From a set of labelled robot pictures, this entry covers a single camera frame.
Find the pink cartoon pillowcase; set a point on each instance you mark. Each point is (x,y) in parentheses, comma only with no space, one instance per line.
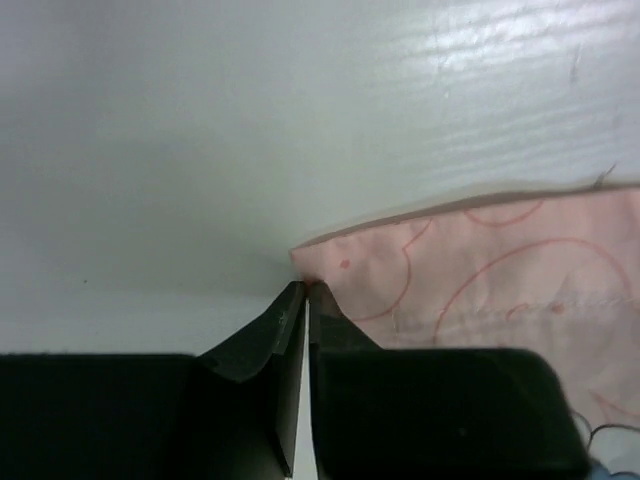
(553,272)

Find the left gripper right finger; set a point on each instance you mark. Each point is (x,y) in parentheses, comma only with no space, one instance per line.
(435,413)

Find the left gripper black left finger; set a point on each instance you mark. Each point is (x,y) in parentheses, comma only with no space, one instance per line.
(229,413)

